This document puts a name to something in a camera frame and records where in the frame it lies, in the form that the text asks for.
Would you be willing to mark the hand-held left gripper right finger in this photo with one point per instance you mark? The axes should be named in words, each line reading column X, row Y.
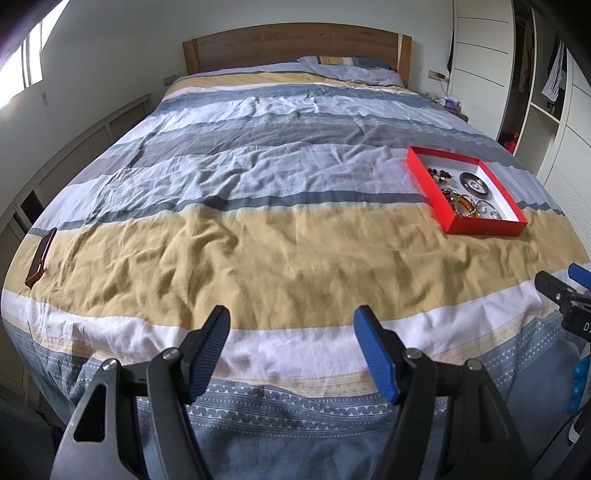
column 376, row 357

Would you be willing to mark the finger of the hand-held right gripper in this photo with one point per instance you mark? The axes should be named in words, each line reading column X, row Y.
column 554, row 286
column 579, row 273

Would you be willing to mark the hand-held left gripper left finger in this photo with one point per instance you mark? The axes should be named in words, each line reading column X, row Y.
column 208, row 355

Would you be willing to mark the red jewelry box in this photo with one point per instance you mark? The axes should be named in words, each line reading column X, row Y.
column 480, row 226

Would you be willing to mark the thin silver hoop bangle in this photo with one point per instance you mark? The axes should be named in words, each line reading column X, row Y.
column 480, row 205

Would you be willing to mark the amber bangle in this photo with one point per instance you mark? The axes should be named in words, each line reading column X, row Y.
column 463, row 204

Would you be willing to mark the person's right hand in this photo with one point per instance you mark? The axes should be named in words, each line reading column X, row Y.
column 577, row 387

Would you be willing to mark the dark brown bangle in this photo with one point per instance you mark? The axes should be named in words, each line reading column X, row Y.
column 467, row 182

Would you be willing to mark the red object in wardrobe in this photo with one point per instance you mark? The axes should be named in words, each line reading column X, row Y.
column 510, row 141

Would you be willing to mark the striped duvet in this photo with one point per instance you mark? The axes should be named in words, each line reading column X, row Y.
column 258, row 184

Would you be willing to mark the red phone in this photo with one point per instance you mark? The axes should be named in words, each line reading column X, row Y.
column 40, row 258

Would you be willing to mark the hanging clothes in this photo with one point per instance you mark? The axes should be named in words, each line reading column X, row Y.
column 553, row 76

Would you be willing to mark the wooden nightstand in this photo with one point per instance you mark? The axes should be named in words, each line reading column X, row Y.
column 455, row 110

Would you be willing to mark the purple box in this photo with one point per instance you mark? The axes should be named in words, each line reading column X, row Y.
column 451, row 104

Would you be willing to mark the white wardrobe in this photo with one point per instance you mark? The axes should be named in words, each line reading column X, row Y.
column 485, row 60

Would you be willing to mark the striped pillow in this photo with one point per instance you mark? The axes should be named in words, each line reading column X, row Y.
column 351, row 67

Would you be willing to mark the wooden headboard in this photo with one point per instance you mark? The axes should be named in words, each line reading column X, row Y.
column 286, row 48

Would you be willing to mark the window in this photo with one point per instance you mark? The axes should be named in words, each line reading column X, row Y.
column 25, row 64

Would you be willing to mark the wall socket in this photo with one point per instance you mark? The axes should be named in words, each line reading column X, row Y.
column 436, row 74

